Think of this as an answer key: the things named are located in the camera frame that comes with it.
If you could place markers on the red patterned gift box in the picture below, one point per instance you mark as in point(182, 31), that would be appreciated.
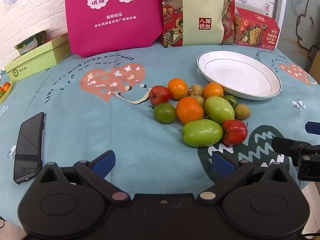
point(200, 17)

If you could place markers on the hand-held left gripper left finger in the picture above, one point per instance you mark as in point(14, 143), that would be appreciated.
point(105, 161)

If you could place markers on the small yellow-green dish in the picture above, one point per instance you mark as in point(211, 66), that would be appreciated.
point(6, 96)

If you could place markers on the black smartphone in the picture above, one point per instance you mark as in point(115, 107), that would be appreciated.
point(28, 147)

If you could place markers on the red wax apple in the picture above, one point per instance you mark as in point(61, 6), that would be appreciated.
point(160, 95)
point(235, 132)

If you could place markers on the green patterned bowl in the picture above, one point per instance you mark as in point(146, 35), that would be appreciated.
point(30, 42)

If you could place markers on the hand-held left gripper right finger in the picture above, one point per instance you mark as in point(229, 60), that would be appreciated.
point(222, 163)

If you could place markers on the pink fabric bag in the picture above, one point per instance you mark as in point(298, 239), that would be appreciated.
point(112, 30)

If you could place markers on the orange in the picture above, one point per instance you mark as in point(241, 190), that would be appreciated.
point(177, 88)
point(213, 90)
point(189, 110)

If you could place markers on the green jujube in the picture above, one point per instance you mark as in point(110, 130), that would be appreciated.
point(219, 110)
point(202, 133)

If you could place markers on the brown cardboard box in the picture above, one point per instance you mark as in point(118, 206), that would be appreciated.
point(315, 65)

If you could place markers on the brown longan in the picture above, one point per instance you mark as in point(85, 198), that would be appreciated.
point(198, 100)
point(241, 112)
point(195, 90)

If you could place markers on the printed light blue tablecloth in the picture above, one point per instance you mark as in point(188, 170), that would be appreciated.
point(100, 130)

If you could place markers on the small green tomato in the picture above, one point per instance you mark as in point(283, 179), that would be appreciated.
point(231, 101)

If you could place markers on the light green cardboard box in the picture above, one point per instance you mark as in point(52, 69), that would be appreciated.
point(32, 62)

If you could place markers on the red cracker box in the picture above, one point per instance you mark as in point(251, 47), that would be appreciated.
point(255, 30)

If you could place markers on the orange cherry tomato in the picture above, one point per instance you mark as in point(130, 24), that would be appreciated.
point(7, 86)

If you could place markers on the white plate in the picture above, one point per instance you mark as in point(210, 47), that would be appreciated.
point(240, 75)

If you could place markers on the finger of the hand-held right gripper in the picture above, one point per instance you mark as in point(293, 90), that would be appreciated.
point(290, 146)
point(313, 127)

